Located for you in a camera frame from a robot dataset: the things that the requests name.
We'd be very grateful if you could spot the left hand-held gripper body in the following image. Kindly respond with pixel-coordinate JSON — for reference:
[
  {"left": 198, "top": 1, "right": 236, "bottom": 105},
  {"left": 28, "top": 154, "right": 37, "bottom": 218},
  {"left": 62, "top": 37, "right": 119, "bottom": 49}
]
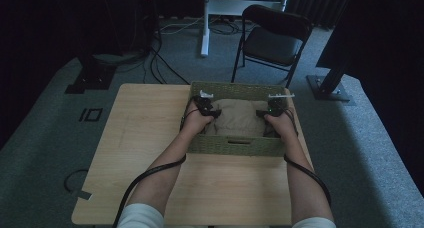
[{"left": 193, "top": 90, "right": 215, "bottom": 118}]

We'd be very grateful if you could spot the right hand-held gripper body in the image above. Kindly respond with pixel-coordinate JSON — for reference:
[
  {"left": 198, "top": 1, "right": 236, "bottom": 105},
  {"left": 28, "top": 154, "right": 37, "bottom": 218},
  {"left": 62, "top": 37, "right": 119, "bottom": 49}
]
[{"left": 265, "top": 92, "right": 296, "bottom": 118}]

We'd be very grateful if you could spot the beige cloth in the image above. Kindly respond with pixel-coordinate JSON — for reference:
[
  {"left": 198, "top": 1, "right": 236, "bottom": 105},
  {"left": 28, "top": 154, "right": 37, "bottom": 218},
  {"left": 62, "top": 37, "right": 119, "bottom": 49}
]
[{"left": 204, "top": 98, "right": 279, "bottom": 138}]

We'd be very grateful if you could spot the green woven basket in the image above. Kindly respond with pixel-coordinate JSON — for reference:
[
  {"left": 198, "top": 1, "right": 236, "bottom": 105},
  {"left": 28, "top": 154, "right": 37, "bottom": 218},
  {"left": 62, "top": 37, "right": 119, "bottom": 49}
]
[{"left": 186, "top": 81, "right": 296, "bottom": 158}]

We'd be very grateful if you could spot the person's left hand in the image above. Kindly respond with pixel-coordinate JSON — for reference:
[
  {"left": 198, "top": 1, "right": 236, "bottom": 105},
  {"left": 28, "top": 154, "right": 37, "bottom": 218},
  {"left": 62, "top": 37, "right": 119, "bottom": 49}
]
[{"left": 181, "top": 99, "right": 215, "bottom": 140}]

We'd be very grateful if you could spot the person's right hand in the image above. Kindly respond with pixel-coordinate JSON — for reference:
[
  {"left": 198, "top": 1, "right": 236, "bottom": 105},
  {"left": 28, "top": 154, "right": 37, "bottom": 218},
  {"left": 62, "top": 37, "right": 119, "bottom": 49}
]
[{"left": 264, "top": 109, "right": 298, "bottom": 143}]

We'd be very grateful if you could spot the black slanted stand with base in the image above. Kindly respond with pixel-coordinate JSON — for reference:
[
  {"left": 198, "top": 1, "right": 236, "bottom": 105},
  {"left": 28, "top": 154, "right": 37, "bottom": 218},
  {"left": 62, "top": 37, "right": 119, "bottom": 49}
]
[{"left": 306, "top": 52, "right": 357, "bottom": 104}]

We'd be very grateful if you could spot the black folding chair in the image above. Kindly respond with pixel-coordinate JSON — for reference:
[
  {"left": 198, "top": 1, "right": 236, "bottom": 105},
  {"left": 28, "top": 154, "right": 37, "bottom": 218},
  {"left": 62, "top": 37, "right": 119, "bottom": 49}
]
[{"left": 230, "top": 4, "right": 314, "bottom": 89}]

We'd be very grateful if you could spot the white metal stand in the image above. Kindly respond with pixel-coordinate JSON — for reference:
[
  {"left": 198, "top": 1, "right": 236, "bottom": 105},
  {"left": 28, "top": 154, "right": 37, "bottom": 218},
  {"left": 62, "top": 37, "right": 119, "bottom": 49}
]
[{"left": 199, "top": 0, "right": 292, "bottom": 58}]

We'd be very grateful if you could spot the black stand with flat base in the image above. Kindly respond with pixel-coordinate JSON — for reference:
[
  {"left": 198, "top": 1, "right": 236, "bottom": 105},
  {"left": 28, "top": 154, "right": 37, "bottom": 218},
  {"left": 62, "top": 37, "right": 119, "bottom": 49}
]
[{"left": 64, "top": 52, "right": 118, "bottom": 95}]

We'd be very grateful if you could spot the white right sleeve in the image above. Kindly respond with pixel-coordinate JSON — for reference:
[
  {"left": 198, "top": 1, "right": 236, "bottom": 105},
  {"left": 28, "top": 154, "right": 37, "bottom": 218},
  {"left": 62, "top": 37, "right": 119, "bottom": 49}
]
[{"left": 291, "top": 217, "right": 338, "bottom": 228}]

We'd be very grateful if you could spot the white sleeve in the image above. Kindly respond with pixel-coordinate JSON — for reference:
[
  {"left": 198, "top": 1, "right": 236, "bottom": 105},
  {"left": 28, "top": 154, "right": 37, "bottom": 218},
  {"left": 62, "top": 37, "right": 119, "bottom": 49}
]
[
  {"left": 291, "top": 217, "right": 338, "bottom": 228},
  {"left": 116, "top": 202, "right": 166, "bottom": 228}
]

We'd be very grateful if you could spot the white left sleeve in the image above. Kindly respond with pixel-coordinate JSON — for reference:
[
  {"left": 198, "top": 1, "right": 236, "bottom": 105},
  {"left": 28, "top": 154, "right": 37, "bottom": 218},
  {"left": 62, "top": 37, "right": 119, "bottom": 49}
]
[{"left": 116, "top": 202, "right": 166, "bottom": 228}]

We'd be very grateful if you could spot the bundle of floor cables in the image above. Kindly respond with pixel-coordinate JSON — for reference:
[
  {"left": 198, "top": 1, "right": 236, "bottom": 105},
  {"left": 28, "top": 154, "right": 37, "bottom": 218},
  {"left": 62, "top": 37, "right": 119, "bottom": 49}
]
[{"left": 142, "top": 16, "right": 242, "bottom": 86}]

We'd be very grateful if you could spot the right hand-held gripper black cable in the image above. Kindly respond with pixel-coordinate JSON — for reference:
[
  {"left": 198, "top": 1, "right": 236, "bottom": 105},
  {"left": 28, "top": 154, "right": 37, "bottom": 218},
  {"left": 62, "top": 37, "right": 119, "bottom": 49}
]
[{"left": 283, "top": 154, "right": 333, "bottom": 206}]

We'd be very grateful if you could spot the hand-held gripper black cable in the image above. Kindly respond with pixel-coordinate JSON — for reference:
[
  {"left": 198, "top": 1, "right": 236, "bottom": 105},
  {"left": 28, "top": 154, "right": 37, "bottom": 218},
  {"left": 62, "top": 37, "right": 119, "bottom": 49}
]
[
  {"left": 283, "top": 154, "right": 333, "bottom": 206},
  {"left": 112, "top": 154, "right": 188, "bottom": 228}
]

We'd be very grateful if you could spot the left hand-held gripper black cable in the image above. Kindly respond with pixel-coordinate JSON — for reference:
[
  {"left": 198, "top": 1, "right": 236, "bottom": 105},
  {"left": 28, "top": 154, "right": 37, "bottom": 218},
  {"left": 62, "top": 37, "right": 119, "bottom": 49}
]
[{"left": 112, "top": 154, "right": 188, "bottom": 228}]

